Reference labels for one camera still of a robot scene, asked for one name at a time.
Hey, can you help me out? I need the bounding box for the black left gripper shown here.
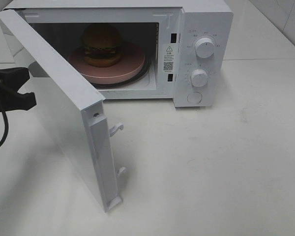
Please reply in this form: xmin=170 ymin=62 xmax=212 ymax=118
xmin=0 ymin=67 xmax=37 ymax=113

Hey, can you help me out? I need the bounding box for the white microwave door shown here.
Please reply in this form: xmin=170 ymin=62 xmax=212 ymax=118
xmin=0 ymin=10 xmax=126 ymax=212

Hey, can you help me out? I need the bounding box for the burger with lettuce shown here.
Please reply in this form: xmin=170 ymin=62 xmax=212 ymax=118
xmin=82 ymin=23 xmax=123 ymax=67

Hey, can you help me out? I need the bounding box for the pink round plate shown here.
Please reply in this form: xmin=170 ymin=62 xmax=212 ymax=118
xmin=68 ymin=42 xmax=146 ymax=87

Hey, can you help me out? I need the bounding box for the round white door button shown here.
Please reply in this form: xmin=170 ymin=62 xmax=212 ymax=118
xmin=187 ymin=92 xmax=202 ymax=104

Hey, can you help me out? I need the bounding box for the white microwave knob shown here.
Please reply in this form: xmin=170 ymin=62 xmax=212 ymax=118
xmin=194 ymin=35 xmax=215 ymax=59
xmin=190 ymin=69 xmax=208 ymax=88

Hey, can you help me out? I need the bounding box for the white warning label sticker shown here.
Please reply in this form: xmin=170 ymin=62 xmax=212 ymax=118
xmin=161 ymin=43 xmax=178 ymax=73

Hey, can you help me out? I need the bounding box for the white microwave oven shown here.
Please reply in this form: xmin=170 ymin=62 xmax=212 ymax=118
xmin=3 ymin=0 xmax=233 ymax=107

